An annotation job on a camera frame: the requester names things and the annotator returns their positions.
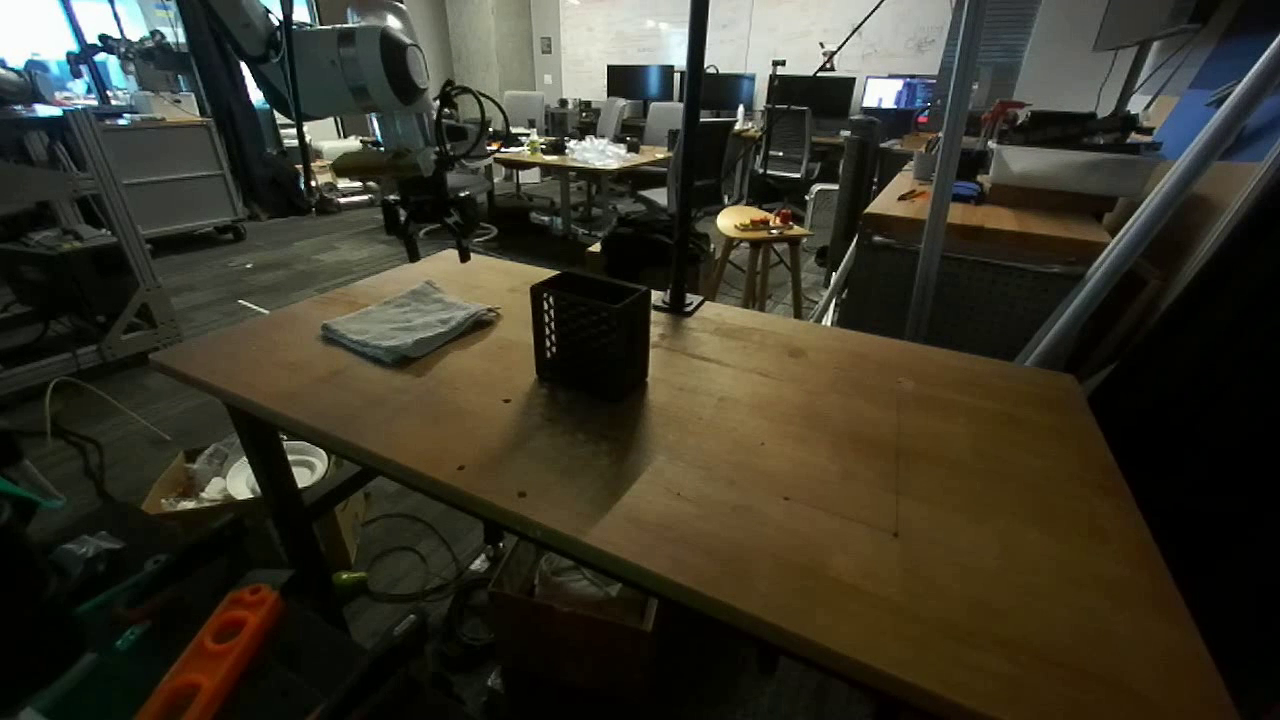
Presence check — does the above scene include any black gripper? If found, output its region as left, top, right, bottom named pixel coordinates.
left=381, top=169, right=479, bottom=262

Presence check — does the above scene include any grey cloth towel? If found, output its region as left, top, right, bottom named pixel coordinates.
left=316, top=274, right=505, bottom=371

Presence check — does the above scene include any black perforated plastic box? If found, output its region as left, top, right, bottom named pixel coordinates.
left=528, top=268, right=656, bottom=405

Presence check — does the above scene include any open cardboard box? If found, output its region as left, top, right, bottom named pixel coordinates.
left=137, top=439, right=248, bottom=528

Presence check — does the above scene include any cardboard box with paper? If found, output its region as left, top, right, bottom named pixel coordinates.
left=494, top=543, right=664, bottom=672

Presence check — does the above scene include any small black monitor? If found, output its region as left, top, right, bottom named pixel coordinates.
left=606, top=61, right=686, bottom=107

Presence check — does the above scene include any white round plate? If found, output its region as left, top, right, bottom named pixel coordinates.
left=221, top=437, right=336, bottom=509

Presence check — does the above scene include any grey drawer cabinet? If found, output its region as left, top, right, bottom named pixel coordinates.
left=96, top=114, right=251, bottom=247

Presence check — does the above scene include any black vertical metal pole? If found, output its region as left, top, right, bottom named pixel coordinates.
left=654, top=0, right=717, bottom=319

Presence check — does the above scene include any grey metal shelf rack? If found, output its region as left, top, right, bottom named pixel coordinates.
left=0, top=103, right=190, bottom=405

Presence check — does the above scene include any black metal table leg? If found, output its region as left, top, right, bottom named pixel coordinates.
left=226, top=405, right=346, bottom=622

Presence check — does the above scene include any round wooden stool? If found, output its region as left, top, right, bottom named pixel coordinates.
left=709, top=201, right=812, bottom=319

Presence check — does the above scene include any grey office chair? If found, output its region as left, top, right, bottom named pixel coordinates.
left=757, top=98, right=820, bottom=182

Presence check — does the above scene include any wide black monitor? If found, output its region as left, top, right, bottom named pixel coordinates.
left=765, top=73, right=860, bottom=123

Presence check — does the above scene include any orange plastic case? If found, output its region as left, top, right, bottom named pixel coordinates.
left=131, top=579, right=290, bottom=720

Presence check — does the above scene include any monitor with blue screen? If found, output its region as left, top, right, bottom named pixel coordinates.
left=855, top=73, right=943, bottom=114

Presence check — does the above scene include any straight aluminium strut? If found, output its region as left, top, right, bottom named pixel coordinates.
left=905, top=0, right=987, bottom=345

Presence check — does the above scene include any wooden workbench with drawers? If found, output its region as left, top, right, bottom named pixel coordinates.
left=838, top=157, right=1163, bottom=365

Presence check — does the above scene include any leaning aluminium strut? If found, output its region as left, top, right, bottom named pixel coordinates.
left=1015, top=31, right=1280, bottom=376

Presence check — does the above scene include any tan wrist camera block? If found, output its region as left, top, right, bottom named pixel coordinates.
left=332, top=142, right=439, bottom=182

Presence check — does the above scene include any black looped cable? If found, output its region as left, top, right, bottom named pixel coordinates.
left=432, top=77, right=521, bottom=207

